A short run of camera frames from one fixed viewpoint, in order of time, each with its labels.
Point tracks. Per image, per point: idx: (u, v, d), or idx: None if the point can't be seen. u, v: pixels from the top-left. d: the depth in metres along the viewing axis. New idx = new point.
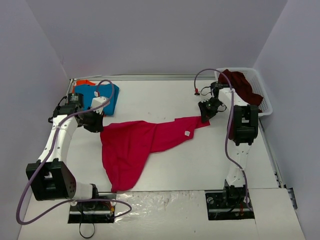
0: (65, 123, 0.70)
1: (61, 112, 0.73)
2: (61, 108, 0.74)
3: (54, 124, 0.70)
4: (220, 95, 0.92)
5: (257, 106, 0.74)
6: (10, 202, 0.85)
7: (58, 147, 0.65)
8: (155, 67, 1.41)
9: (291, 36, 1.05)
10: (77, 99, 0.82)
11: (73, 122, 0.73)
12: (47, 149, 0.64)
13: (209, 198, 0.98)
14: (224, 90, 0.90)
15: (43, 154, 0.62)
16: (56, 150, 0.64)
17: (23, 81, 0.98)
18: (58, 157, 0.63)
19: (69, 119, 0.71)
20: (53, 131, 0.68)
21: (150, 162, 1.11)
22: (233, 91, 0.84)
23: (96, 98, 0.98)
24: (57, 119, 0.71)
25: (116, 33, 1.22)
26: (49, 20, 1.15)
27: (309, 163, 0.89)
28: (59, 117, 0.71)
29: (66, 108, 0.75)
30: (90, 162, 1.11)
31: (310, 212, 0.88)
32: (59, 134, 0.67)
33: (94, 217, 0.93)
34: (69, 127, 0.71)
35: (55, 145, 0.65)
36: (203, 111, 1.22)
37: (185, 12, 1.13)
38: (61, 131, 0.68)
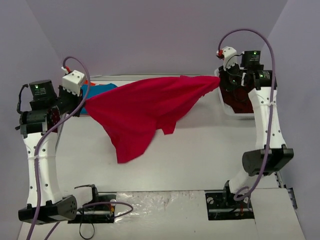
0: (43, 148, 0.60)
1: (29, 126, 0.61)
2: (29, 120, 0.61)
3: (28, 149, 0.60)
4: (252, 94, 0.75)
5: (292, 151, 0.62)
6: (10, 202, 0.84)
7: (46, 185, 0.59)
8: (155, 68, 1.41)
9: (290, 36, 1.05)
10: (45, 91, 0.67)
11: (52, 139, 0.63)
12: (33, 189, 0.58)
13: (209, 198, 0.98)
14: (261, 93, 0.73)
15: (32, 197, 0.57)
16: (44, 189, 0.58)
17: (23, 81, 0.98)
18: (50, 197, 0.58)
19: (47, 140, 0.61)
20: (30, 161, 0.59)
21: (150, 162, 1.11)
22: (271, 107, 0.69)
23: (66, 77, 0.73)
24: (29, 141, 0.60)
25: (116, 33, 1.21)
26: (49, 20, 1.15)
27: (310, 163, 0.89)
28: (32, 137, 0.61)
29: (35, 116, 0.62)
30: (90, 162, 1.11)
31: (310, 212, 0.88)
32: (39, 164, 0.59)
33: (94, 217, 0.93)
34: (48, 150, 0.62)
35: (41, 182, 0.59)
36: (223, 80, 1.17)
37: (185, 12, 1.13)
38: (42, 161, 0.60)
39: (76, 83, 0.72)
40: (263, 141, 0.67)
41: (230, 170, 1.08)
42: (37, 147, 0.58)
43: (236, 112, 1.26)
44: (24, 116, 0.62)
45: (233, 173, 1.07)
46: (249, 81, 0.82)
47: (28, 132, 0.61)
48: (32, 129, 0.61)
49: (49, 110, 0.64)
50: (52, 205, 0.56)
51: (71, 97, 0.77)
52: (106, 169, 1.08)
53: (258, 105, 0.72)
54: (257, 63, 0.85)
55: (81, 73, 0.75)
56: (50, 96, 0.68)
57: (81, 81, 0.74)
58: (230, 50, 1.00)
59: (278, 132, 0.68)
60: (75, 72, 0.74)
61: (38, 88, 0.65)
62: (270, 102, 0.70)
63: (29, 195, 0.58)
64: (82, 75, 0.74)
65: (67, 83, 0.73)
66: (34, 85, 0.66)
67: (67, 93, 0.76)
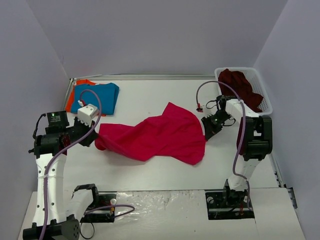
0: (52, 167, 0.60)
1: (42, 148, 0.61)
2: (41, 142, 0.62)
3: (39, 169, 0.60)
4: (227, 106, 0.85)
5: (270, 119, 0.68)
6: (10, 201, 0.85)
7: (52, 203, 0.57)
8: (155, 67, 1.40)
9: (290, 36, 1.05)
10: (60, 118, 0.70)
11: (62, 160, 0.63)
12: (40, 207, 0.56)
13: (209, 197, 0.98)
14: (232, 100, 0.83)
15: (38, 216, 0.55)
16: (50, 207, 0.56)
17: (23, 81, 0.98)
18: (55, 216, 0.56)
19: (57, 160, 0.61)
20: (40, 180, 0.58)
21: (150, 163, 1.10)
22: (241, 101, 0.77)
23: (81, 109, 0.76)
24: (41, 161, 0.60)
25: (116, 32, 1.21)
26: (49, 20, 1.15)
27: (310, 163, 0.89)
28: (44, 157, 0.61)
29: (48, 138, 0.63)
30: (90, 162, 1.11)
31: (310, 211, 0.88)
32: (48, 184, 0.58)
33: (94, 216, 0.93)
34: (58, 170, 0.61)
35: (48, 201, 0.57)
36: (208, 127, 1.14)
37: (185, 12, 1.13)
38: (51, 180, 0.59)
39: (88, 114, 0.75)
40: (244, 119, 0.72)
41: (230, 170, 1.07)
42: (47, 167, 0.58)
43: None
44: (39, 140, 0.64)
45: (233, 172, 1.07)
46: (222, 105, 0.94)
47: (41, 153, 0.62)
48: (44, 152, 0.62)
49: (61, 134, 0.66)
50: (56, 225, 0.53)
51: (84, 128, 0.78)
52: (106, 169, 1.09)
53: (232, 106, 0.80)
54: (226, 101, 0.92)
55: (94, 106, 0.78)
56: (63, 124, 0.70)
57: (93, 114, 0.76)
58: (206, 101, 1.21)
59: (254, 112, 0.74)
60: (89, 105, 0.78)
61: (54, 115, 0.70)
62: (239, 100, 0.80)
63: (36, 214, 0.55)
64: (95, 108, 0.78)
65: (81, 114, 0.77)
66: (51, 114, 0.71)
67: (81, 123, 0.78)
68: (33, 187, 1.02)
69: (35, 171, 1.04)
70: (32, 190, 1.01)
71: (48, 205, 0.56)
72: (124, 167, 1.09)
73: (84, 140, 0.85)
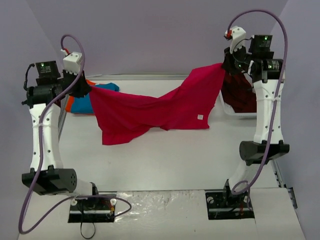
0: (47, 116, 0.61)
1: (35, 97, 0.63)
2: (34, 93, 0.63)
3: (34, 118, 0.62)
4: (257, 86, 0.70)
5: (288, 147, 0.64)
6: (10, 200, 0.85)
7: (49, 150, 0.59)
8: (155, 67, 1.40)
9: (290, 35, 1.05)
10: (50, 70, 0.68)
11: (56, 111, 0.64)
12: (36, 153, 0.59)
13: (209, 197, 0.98)
14: (267, 86, 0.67)
15: (35, 161, 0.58)
16: (47, 154, 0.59)
17: (22, 80, 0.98)
18: (52, 162, 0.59)
19: (51, 110, 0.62)
20: (35, 129, 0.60)
21: (150, 162, 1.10)
22: (274, 105, 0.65)
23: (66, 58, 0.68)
24: (36, 111, 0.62)
25: (116, 32, 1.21)
26: (49, 20, 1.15)
27: (310, 162, 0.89)
28: (37, 108, 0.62)
29: (40, 89, 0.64)
30: (90, 162, 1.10)
31: (310, 211, 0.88)
32: (43, 132, 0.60)
33: (94, 216, 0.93)
34: (52, 120, 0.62)
35: (44, 147, 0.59)
36: (227, 63, 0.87)
37: (185, 11, 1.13)
38: (46, 128, 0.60)
39: (75, 61, 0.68)
40: (262, 135, 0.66)
41: (231, 170, 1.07)
42: (41, 116, 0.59)
43: (236, 111, 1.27)
44: (32, 90, 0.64)
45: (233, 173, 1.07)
46: (256, 70, 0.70)
47: (34, 104, 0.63)
48: (38, 102, 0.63)
49: (54, 86, 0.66)
50: (54, 170, 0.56)
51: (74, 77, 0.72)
52: (106, 168, 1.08)
53: (262, 99, 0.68)
54: (266, 51, 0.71)
55: (79, 52, 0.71)
56: (54, 75, 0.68)
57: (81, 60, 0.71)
58: (240, 30, 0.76)
59: (278, 128, 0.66)
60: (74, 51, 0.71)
61: (44, 66, 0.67)
62: (274, 98, 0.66)
63: (33, 160, 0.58)
64: (80, 54, 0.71)
65: (67, 64, 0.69)
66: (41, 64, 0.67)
67: (70, 74, 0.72)
68: None
69: None
70: None
71: (44, 152, 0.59)
72: (124, 167, 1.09)
73: (78, 90, 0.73)
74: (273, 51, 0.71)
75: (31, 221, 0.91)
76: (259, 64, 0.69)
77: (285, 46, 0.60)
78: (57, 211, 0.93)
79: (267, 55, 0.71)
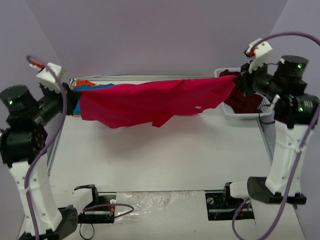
0: (33, 177, 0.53)
1: (9, 146, 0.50)
2: (8, 144, 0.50)
3: (16, 179, 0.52)
4: (280, 125, 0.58)
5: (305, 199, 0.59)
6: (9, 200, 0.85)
7: (43, 214, 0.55)
8: (155, 67, 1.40)
9: (291, 35, 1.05)
10: (23, 106, 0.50)
11: (43, 164, 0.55)
12: (29, 217, 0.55)
13: (209, 198, 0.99)
14: (292, 132, 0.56)
15: (29, 227, 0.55)
16: (41, 218, 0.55)
17: (22, 81, 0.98)
18: (50, 225, 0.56)
19: (37, 169, 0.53)
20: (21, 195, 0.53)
21: (150, 163, 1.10)
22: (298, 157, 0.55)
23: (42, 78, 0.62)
24: (17, 172, 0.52)
25: (116, 33, 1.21)
26: (49, 21, 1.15)
27: (310, 162, 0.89)
28: (19, 168, 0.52)
29: (17, 139, 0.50)
30: (89, 163, 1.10)
31: (310, 211, 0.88)
32: (32, 194, 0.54)
33: (94, 217, 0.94)
34: (40, 179, 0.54)
35: (37, 212, 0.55)
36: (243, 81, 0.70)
37: (185, 12, 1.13)
38: (34, 191, 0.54)
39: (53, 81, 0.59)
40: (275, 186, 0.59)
41: (230, 171, 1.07)
42: (25, 182, 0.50)
43: (236, 112, 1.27)
44: (5, 137, 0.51)
45: (233, 173, 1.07)
46: (281, 109, 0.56)
47: (14, 161, 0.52)
48: (19, 160, 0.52)
49: (34, 131, 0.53)
50: (53, 232, 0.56)
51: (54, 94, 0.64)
52: (106, 169, 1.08)
53: (284, 146, 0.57)
54: (299, 82, 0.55)
55: (54, 65, 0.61)
56: (30, 110, 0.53)
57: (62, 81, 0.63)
58: (265, 48, 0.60)
59: (297, 179, 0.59)
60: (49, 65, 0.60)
61: (14, 104, 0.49)
62: (298, 147, 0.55)
63: (27, 224, 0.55)
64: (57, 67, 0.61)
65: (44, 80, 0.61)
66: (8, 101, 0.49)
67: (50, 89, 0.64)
68: None
69: None
70: None
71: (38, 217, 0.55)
72: (124, 168, 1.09)
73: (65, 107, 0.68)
74: (306, 84, 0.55)
75: None
76: (291, 102, 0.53)
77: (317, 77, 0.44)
78: None
79: (298, 88, 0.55)
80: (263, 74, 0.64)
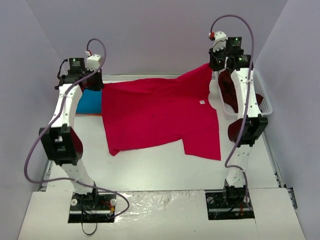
0: (71, 92, 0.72)
1: (66, 81, 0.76)
2: (66, 77, 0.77)
3: (60, 93, 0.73)
4: (233, 75, 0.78)
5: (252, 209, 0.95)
6: (10, 200, 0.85)
7: (66, 114, 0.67)
8: (155, 67, 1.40)
9: (291, 35, 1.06)
10: (79, 64, 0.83)
11: (78, 91, 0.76)
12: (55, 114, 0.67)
13: (209, 197, 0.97)
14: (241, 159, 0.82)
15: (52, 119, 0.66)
16: (64, 116, 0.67)
17: (22, 80, 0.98)
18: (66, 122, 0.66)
19: (75, 88, 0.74)
20: (59, 100, 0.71)
21: (150, 163, 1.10)
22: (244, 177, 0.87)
23: (89, 58, 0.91)
24: (63, 89, 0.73)
25: (116, 32, 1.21)
26: (49, 20, 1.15)
27: (309, 161, 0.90)
28: (66, 87, 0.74)
29: (70, 77, 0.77)
30: (90, 162, 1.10)
31: (309, 210, 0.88)
32: (67, 102, 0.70)
33: (94, 216, 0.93)
34: (75, 96, 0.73)
35: (63, 111, 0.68)
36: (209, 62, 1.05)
37: (185, 12, 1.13)
38: (69, 100, 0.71)
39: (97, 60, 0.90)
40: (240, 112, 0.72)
41: None
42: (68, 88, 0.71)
43: (236, 111, 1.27)
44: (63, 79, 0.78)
45: None
46: (230, 65, 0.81)
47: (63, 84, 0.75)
48: (66, 83, 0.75)
49: (80, 75, 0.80)
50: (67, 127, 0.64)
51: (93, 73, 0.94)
52: (107, 168, 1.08)
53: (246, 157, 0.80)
54: (238, 49, 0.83)
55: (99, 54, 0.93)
56: (82, 69, 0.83)
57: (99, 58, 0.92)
58: (221, 34, 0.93)
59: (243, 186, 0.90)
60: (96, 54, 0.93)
61: (75, 60, 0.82)
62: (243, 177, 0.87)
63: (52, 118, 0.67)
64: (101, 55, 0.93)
65: (90, 62, 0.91)
66: (72, 59, 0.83)
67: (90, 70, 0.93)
68: (32, 188, 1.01)
69: (33, 172, 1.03)
70: (31, 190, 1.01)
71: (62, 115, 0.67)
72: (125, 168, 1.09)
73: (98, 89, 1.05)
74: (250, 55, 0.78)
75: (31, 223, 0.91)
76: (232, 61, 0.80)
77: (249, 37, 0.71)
78: (57, 212, 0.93)
79: (238, 52, 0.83)
80: (230, 59, 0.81)
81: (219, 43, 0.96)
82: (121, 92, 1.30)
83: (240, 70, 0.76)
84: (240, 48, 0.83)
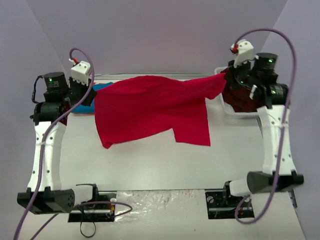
0: (50, 135, 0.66)
1: (43, 114, 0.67)
2: (42, 109, 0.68)
3: (37, 136, 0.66)
4: (261, 112, 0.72)
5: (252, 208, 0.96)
6: (10, 200, 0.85)
7: (48, 171, 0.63)
8: (155, 67, 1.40)
9: (291, 34, 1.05)
10: (58, 84, 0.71)
11: (60, 128, 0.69)
12: (35, 173, 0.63)
13: (209, 197, 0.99)
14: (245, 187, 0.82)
15: (32, 180, 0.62)
16: (46, 174, 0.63)
17: (21, 79, 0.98)
18: (49, 183, 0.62)
19: (55, 128, 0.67)
20: (38, 147, 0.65)
21: (150, 162, 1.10)
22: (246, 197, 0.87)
23: (73, 68, 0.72)
24: (40, 130, 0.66)
25: (116, 32, 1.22)
26: (48, 20, 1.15)
27: (309, 161, 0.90)
28: (42, 126, 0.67)
29: (47, 107, 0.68)
30: (90, 162, 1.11)
31: (309, 209, 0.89)
32: (45, 151, 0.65)
33: (94, 216, 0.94)
34: (55, 139, 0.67)
35: (44, 168, 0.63)
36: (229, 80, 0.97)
37: (184, 11, 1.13)
38: (48, 147, 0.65)
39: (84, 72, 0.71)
40: (271, 166, 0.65)
41: (231, 170, 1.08)
42: (45, 134, 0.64)
43: (236, 111, 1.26)
44: (39, 107, 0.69)
45: (233, 172, 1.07)
46: (259, 98, 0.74)
47: (40, 120, 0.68)
48: (44, 119, 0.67)
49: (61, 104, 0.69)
50: (50, 192, 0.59)
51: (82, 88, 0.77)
52: (107, 168, 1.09)
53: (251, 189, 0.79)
54: (272, 75, 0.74)
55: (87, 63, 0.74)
56: (63, 89, 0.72)
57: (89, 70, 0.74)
58: (247, 45, 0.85)
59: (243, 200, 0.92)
60: (82, 62, 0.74)
61: (52, 81, 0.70)
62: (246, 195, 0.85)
63: (32, 178, 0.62)
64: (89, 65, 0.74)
65: (76, 74, 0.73)
66: (48, 78, 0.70)
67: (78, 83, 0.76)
68: None
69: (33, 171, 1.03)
70: None
71: (44, 172, 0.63)
72: (124, 167, 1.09)
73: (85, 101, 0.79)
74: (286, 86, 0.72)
75: (31, 223, 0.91)
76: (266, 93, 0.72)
77: (293, 74, 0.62)
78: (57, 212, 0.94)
79: (269, 80, 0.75)
80: (263, 89, 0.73)
81: (243, 55, 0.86)
82: (112, 95, 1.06)
83: (273, 109, 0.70)
84: (274, 73, 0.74)
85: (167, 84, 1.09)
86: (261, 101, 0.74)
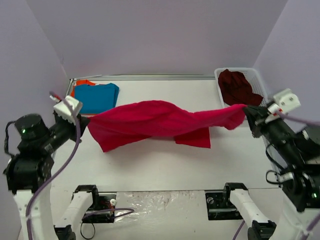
0: (35, 205, 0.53)
1: (17, 179, 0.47)
2: (14, 173, 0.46)
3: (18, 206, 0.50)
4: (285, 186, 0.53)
5: None
6: (10, 200, 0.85)
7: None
8: (155, 67, 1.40)
9: (292, 35, 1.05)
10: (35, 134, 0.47)
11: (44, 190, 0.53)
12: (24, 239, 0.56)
13: (209, 198, 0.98)
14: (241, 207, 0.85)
15: None
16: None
17: (22, 79, 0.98)
18: None
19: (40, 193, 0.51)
20: (22, 218, 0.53)
21: (150, 163, 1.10)
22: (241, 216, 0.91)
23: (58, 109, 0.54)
24: (20, 198, 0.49)
25: (117, 33, 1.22)
26: (49, 20, 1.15)
27: None
28: (22, 194, 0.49)
29: (23, 167, 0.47)
30: (90, 162, 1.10)
31: None
32: (32, 221, 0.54)
33: (94, 216, 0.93)
34: (42, 206, 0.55)
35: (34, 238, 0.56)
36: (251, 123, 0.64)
37: (185, 12, 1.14)
38: (35, 219, 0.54)
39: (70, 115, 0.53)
40: None
41: (231, 171, 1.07)
42: (27, 210, 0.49)
43: None
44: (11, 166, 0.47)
45: (233, 173, 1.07)
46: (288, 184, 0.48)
47: (17, 188, 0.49)
48: (21, 187, 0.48)
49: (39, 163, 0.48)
50: None
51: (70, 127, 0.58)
52: (107, 169, 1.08)
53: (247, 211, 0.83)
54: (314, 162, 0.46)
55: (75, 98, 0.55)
56: (42, 139, 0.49)
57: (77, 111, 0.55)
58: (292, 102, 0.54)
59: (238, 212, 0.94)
60: (68, 98, 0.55)
61: (26, 132, 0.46)
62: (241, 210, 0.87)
63: None
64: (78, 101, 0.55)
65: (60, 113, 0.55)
66: (21, 128, 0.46)
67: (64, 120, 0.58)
68: None
69: None
70: None
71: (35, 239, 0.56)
72: (124, 168, 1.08)
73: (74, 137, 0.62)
74: None
75: None
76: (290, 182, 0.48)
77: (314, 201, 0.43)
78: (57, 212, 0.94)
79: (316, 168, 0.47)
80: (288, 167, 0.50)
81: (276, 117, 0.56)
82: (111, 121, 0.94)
83: (302, 212, 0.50)
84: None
85: (177, 114, 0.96)
86: (292, 193, 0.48)
